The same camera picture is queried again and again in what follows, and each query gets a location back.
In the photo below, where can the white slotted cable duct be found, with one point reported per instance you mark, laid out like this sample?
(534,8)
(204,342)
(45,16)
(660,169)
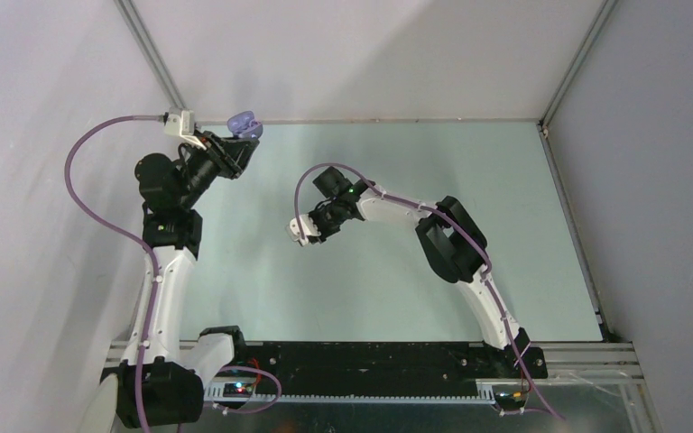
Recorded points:
(482,396)

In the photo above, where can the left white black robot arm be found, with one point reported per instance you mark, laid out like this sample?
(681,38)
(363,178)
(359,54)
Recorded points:
(158,383)

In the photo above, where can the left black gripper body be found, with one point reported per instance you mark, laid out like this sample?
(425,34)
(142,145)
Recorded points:
(202,166)

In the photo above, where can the right circuit board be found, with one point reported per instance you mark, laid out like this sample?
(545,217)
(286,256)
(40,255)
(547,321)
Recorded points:
(511,397)

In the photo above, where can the circuit board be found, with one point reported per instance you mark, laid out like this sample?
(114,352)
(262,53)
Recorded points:
(237,390)
(511,397)

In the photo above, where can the left circuit board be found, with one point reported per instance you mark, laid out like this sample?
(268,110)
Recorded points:
(237,390)

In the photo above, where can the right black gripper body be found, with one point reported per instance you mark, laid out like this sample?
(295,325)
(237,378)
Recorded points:
(328,219)

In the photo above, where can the purple charging case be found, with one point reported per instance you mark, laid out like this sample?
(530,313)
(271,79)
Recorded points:
(245,126)

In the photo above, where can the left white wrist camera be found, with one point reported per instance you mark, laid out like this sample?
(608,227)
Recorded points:
(180,123)

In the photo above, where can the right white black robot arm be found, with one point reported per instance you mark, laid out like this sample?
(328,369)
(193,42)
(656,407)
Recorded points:
(453,244)

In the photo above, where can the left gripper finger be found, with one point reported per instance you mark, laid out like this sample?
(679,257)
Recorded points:
(224,136)
(241,151)

